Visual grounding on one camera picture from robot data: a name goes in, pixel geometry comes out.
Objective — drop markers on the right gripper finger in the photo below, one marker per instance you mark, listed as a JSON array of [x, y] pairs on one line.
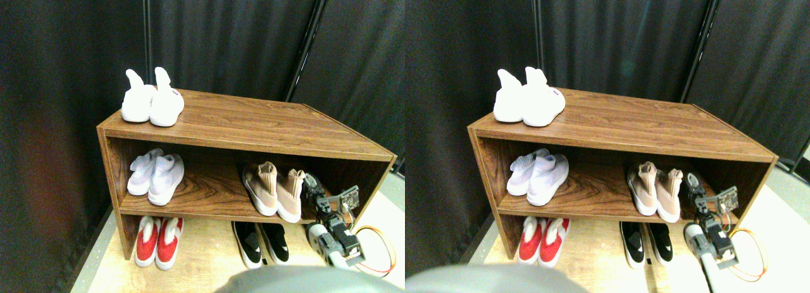
[[314, 184], [694, 184]]

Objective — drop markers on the beige shoe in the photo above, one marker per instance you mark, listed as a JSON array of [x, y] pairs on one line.
[[642, 192], [261, 192], [291, 198], [669, 198]]

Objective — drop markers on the black shoe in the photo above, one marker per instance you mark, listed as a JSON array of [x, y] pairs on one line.
[[661, 242], [276, 242], [633, 245], [247, 245]]

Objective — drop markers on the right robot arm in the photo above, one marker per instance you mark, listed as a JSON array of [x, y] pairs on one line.
[[715, 242], [342, 239]]

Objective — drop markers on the brown shoe rack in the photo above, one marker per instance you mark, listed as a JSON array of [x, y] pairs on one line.
[[633, 125], [253, 125]]

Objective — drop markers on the curtain stand pole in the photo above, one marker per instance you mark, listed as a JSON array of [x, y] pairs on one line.
[[307, 46], [538, 37], [700, 46]]

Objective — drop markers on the pale lilac shoe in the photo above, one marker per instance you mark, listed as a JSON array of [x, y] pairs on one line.
[[166, 182], [140, 176], [520, 176], [547, 182]]

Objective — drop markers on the red shoe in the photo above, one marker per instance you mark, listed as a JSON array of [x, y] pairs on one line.
[[169, 245], [530, 242], [147, 245], [552, 242]]

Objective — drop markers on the white shoe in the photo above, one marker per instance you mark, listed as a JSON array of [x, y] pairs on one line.
[[166, 106], [543, 106], [136, 103], [508, 103]]

